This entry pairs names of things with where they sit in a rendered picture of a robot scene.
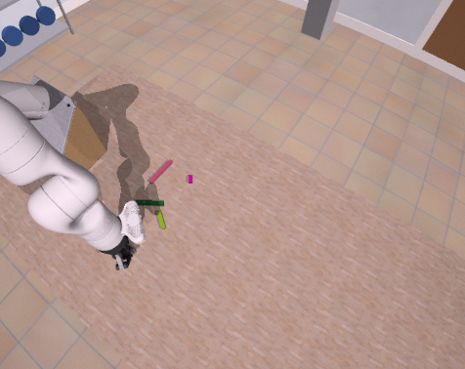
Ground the pink rod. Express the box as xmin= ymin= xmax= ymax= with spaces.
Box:
xmin=149 ymin=160 xmax=173 ymax=184

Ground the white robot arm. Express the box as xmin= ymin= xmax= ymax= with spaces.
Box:
xmin=0 ymin=80 xmax=146 ymax=251

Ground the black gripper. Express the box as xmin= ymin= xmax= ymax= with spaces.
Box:
xmin=99 ymin=235 xmax=134 ymax=270

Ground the dark green rod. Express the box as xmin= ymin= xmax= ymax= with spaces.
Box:
xmin=135 ymin=200 xmax=164 ymax=206

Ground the lime green rod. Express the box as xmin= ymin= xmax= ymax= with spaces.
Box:
xmin=157 ymin=211 xmax=166 ymax=229

